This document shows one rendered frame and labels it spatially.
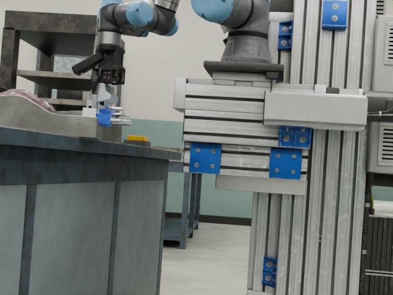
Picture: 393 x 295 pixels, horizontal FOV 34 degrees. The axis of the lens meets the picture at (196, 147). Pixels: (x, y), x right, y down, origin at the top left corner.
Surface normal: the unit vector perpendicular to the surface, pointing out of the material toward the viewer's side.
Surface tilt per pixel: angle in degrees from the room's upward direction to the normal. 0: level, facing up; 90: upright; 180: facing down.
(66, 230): 90
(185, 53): 90
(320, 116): 90
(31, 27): 90
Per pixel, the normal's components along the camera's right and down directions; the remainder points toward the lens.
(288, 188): -0.12, -0.04
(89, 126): 0.09, -0.02
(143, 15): 0.76, 0.04
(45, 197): 0.97, 0.06
